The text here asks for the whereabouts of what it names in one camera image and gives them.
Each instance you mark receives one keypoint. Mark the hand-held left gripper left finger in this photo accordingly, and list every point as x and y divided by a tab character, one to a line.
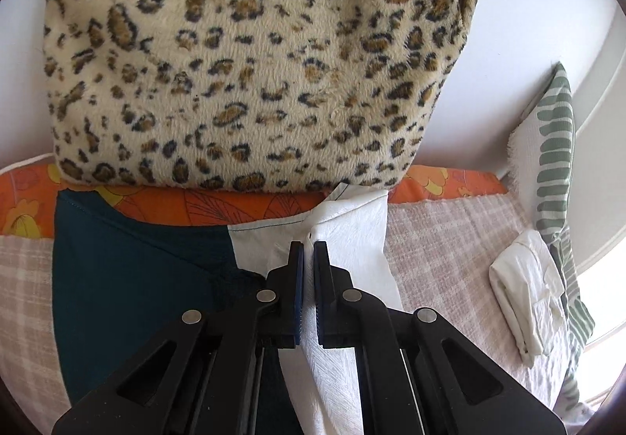
294	298

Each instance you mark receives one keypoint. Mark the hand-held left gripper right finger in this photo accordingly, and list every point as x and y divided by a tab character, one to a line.
321	312

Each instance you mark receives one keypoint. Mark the teal and white printed t-shirt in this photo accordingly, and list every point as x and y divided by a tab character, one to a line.
122	268

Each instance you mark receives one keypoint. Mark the pink plaid blanket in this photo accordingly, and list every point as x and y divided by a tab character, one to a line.
440	244

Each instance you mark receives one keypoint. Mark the orange floral sheet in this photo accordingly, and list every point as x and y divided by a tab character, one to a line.
171	206

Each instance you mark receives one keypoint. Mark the folded white garment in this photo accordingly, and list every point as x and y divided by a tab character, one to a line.
523	288

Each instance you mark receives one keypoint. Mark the leopard print cushion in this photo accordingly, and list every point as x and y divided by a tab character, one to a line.
244	73

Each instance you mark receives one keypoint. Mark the green striped white blanket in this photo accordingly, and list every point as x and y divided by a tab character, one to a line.
552	146

